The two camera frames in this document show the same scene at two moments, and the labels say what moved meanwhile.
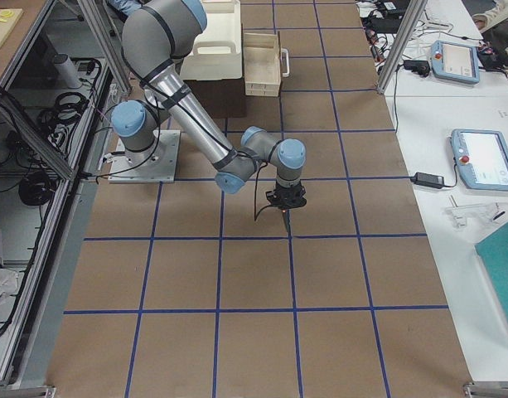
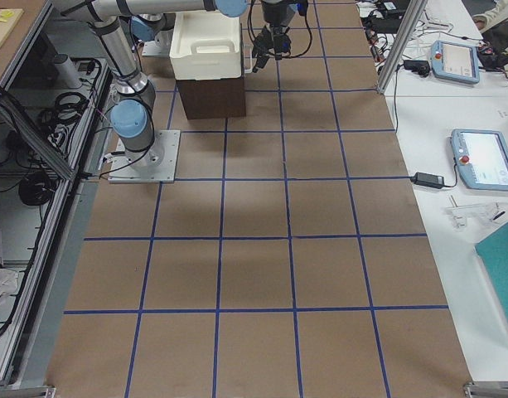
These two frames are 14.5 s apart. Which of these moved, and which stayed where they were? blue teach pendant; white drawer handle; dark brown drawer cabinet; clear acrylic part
Moved: white drawer handle
Stayed: blue teach pendant; dark brown drawer cabinet; clear acrylic part
